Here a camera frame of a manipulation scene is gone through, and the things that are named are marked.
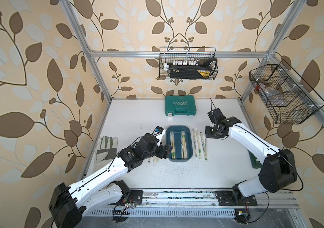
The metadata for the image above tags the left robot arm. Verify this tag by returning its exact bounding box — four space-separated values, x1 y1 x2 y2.
48 133 173 228

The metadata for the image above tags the black wire basket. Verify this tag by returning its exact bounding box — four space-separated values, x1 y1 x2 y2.
249 59 324 124
158 46 219 81

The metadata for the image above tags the wrapped chopsticks pair box right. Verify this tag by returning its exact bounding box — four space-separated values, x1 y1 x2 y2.
181 131 187 160

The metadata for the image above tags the chopsticks pair plain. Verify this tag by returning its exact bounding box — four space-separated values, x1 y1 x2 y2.
195 128 202 159

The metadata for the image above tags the wrapped chopsticks pair box left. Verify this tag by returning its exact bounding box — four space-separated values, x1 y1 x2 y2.
170 132 176 160

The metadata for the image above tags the plastic bag in basket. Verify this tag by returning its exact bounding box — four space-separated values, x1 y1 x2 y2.
259 83 285 106

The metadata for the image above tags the chopsticks pair panda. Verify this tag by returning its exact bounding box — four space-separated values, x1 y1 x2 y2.
192 129 198 157

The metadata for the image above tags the black yellow box in basket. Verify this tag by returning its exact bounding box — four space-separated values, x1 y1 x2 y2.
165 58 218 80

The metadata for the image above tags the grey work glove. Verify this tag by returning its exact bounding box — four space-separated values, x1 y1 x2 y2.
94 136 118 171

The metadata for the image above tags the teal plastic storage box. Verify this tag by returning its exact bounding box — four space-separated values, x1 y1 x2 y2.
166 125 193 162

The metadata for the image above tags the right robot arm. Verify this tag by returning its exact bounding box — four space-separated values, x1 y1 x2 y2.
205 108 299 200

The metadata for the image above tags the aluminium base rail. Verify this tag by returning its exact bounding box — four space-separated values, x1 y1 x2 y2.
125 188 299 209

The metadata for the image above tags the black wire basket back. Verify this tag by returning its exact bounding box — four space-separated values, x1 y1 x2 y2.
158 46 219 81

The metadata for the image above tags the black wire basket right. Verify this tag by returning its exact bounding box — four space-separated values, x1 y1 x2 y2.
249 59 324 124

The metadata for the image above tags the wrapped chopsticks pair box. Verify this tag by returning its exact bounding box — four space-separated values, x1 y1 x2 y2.
170 132 176 160
181 131 187 160

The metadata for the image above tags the green tool case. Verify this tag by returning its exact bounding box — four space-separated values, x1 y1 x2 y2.
164 95 197 116

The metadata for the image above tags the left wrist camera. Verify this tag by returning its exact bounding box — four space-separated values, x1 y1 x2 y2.
153 126 164 135

